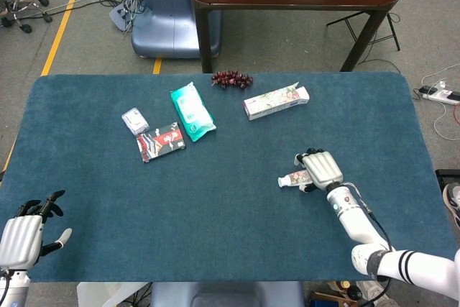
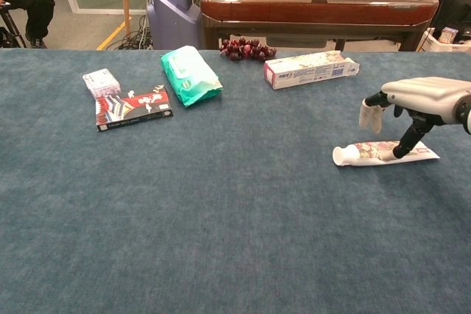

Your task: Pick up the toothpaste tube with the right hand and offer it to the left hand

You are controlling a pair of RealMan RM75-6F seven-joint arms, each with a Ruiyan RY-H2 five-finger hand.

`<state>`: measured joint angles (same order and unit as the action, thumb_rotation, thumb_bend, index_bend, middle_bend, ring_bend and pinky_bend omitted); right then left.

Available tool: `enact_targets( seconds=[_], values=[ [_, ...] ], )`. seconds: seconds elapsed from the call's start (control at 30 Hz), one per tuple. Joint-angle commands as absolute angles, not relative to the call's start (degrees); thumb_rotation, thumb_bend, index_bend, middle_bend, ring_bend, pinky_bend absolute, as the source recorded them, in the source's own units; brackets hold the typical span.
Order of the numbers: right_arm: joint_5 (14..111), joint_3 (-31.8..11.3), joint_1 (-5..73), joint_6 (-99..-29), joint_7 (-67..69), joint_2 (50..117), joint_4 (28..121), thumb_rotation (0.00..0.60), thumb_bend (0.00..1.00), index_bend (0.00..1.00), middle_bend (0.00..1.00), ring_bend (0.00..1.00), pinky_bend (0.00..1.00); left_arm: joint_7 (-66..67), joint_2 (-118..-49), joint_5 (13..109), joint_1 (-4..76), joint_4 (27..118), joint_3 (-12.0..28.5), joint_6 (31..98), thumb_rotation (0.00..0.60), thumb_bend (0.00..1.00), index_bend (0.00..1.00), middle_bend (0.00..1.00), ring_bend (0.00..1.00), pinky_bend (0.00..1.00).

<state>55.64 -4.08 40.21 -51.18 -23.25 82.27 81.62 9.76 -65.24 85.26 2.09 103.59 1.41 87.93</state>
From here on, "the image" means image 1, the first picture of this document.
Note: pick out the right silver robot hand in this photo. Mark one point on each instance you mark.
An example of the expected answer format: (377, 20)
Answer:
(321, 170)

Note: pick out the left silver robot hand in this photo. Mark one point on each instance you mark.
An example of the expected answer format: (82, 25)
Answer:
(19, 240)

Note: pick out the white floral toothpaste tube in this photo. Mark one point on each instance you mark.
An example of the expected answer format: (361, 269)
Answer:
(293, 178)

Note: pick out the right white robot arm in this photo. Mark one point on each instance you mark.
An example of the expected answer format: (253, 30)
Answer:
(355, 224)

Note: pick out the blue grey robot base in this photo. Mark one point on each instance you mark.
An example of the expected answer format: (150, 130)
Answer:
(165, 8)

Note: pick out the white floral toothpaste box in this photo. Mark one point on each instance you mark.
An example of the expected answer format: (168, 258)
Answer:
(275, 104)

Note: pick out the dark glass bottle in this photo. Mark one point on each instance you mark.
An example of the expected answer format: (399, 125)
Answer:
(354, 290)

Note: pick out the blue table cloth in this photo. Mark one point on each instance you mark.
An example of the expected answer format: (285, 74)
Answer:
(201, 206)

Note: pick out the dark red grape bunch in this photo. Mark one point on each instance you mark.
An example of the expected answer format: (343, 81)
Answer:
(231, 79)

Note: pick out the grey sneaker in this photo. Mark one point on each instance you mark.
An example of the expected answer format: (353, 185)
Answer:
(453, 202)

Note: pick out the white power strip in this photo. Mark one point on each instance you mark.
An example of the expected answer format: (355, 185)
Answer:
(440, 95)

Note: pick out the green wet wipes pack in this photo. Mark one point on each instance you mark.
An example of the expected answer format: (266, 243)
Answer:
(192, 111)

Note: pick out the blue grey robot torso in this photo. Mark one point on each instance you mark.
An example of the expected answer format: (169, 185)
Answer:
(226, 294)

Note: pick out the black red card box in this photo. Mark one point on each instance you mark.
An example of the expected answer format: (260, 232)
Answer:
(161, 141)

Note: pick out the small clear plastic box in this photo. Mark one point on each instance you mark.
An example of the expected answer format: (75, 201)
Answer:
(135, 120)

